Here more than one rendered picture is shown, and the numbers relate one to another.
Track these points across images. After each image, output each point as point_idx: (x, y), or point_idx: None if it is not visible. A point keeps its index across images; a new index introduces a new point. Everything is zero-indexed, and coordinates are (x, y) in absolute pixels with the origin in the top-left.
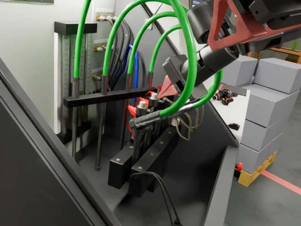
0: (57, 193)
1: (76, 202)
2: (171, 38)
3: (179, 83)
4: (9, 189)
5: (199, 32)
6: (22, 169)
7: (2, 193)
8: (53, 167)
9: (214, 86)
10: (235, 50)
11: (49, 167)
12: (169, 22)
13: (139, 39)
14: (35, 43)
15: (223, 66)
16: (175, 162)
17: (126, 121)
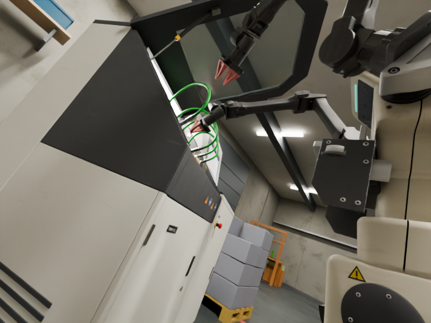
0: (158, 90)
1: (163, 93)
2: (197, 144)
3: (201, 122)
4: (136, 93)
5: (212, 106)
6: (147, 85)
7: (131, 95)
8: (160, 84)
9: (213, 139)
10: (223, 111)
11: (159, 83)
12: (198, 138)
13: (185, 128)
14: None
15: (219, 115)
16: None
17: None
